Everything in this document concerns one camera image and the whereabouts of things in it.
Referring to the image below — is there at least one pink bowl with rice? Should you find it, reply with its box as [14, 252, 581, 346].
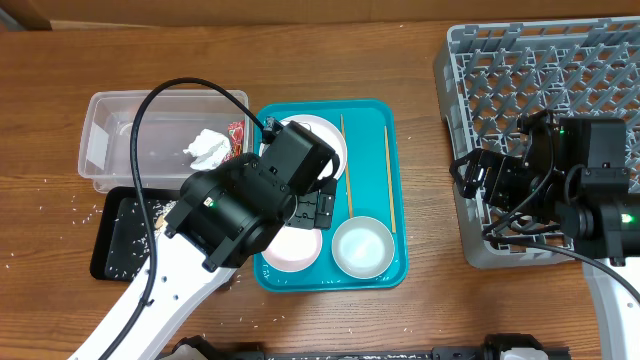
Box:
[262, 227, 323, 273]

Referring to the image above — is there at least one grey-white bowl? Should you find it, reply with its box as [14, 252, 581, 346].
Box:
[331, 216, 395, 280]

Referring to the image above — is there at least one white round plate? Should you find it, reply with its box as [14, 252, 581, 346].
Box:
[260, 114, 347, 185]

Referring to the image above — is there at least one wooden chopstick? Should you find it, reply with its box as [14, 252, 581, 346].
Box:
[340, 114, 354, 219]
[384, 126, 396, 234]

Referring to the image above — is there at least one red snack wrapper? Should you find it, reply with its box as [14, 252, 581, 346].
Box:
[224, 122, 245, 161]

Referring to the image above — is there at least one white tissue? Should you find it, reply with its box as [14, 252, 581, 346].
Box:
[183, 129, 231, 171]

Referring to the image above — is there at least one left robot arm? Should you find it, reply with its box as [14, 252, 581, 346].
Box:
[72, 121, 339, 359]

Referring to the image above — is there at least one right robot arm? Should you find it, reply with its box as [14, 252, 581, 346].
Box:
[449, 110, 639, 359]

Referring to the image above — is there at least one grey dishwasher rack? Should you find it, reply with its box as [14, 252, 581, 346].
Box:
[432, 15, 640, 270]

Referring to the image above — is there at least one teal plastic tray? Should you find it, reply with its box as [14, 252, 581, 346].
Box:
[254, 99, 409, 293]

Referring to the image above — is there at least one pile of spilled rice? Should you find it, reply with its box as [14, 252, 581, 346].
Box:
[151, 200, 177, 236]

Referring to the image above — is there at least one clear plastic bin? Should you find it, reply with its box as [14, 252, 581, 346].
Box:
[78, 88, 254, 193]

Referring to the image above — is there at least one black square tray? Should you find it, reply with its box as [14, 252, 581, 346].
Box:
[89, 187, 149, 282]

